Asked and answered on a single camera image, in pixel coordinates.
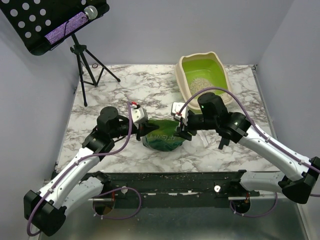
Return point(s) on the translucent plastic scoop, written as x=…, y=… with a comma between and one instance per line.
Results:
x=203, y=138

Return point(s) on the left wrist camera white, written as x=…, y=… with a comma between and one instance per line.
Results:
x=138, y=113

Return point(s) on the green litter bag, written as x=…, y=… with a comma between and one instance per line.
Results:
x=163, y=139

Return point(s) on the microphone with purple handle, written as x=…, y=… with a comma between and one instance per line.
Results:
x=88, y=14

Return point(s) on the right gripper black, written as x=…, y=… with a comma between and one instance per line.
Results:
x=184, y=128

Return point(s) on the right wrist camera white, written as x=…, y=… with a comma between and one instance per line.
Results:
x=180, y=112

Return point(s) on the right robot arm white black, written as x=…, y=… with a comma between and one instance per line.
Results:
x=297, y=174

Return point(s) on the black binder clip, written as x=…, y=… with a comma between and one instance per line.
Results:
x=225, y=141

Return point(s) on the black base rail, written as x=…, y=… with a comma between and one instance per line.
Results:
x=174, y=190

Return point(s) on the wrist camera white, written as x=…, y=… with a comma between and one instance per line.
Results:
x=180, y=112
x=138, y=113

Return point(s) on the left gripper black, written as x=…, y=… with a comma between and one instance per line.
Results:
x=144, y=128

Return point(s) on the green beige litter box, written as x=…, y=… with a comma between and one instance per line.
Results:
x=199, y=71

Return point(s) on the black music stand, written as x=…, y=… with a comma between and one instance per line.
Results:
x=33, y=19

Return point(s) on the cat litter pile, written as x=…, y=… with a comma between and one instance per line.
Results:
x=199, y=84

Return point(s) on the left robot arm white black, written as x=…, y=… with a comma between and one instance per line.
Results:
x=48, y=208

